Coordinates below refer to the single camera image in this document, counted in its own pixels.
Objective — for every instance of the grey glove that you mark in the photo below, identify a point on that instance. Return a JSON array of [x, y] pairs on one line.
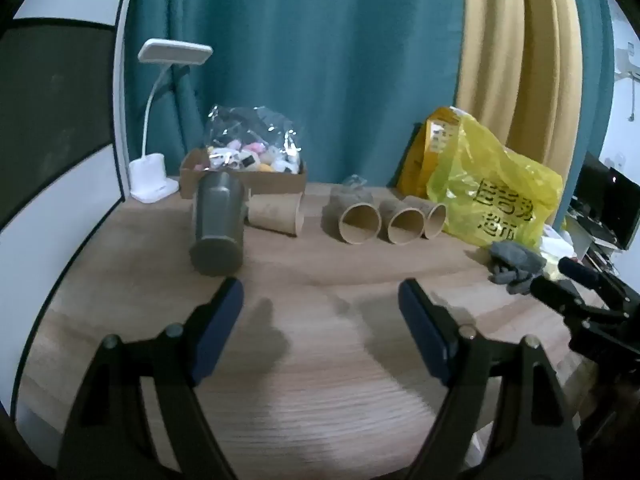
[[517, 265]]

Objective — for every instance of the cardboard box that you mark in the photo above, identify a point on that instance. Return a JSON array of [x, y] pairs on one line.
[[280, 185]]

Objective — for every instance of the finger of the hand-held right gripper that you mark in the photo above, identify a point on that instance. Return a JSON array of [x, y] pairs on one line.
[[580, 270], [550, 291]]

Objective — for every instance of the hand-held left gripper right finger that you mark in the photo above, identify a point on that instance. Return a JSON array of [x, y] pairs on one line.
[[425, 330]]

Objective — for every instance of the orange snack packet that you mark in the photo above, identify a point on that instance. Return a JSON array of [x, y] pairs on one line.
[[417, 165]]

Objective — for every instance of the teal curtain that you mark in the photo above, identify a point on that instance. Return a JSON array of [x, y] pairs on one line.
[[325, 60], [595, 85]]

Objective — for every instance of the yellow curtain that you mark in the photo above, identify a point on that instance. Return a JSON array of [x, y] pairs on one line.
[[515, 60]]

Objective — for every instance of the white desk lamp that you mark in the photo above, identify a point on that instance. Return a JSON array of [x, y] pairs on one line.
[[150, 175]]

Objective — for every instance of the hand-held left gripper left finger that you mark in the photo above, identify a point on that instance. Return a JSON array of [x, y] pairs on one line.
[[216, 332]]

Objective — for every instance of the clear bag of small toys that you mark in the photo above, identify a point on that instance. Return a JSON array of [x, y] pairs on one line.
[[250, 140]]

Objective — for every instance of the white paper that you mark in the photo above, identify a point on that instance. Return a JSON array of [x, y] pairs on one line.
[[562, 242]]

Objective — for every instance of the black laptop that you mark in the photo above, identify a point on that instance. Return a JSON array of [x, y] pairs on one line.
[[607, 205]]

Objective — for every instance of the grey metal cup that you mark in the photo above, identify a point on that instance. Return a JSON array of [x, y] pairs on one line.
[[218, 225]]

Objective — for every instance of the brown paper cup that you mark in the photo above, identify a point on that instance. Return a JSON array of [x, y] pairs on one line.
[[352, 220], [402, 225], [275, 212], [434, 220]]

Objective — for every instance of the yellow plastic bag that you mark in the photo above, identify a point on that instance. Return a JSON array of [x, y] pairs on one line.
[[490, 195]]

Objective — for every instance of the clear plastic wrap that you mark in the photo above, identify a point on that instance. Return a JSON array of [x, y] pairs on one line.
[[356, 184]]

